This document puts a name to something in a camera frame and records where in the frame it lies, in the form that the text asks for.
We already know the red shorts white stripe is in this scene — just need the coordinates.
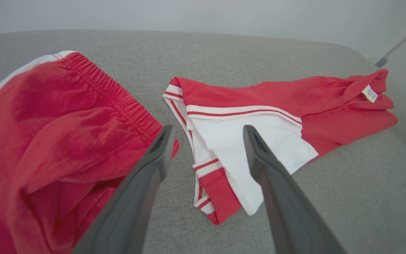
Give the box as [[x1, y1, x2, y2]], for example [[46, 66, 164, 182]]
[[0, 50, 180, 254]]

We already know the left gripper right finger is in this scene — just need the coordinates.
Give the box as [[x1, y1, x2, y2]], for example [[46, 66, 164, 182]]
[[243, 125, 346, 254]]

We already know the red white sports jersey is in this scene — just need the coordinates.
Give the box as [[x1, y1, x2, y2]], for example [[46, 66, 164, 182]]
[[162, 69, 399, 225]]

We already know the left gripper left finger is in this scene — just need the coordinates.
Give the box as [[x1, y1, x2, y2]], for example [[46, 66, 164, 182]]
[[71, 124, 176, 254]]

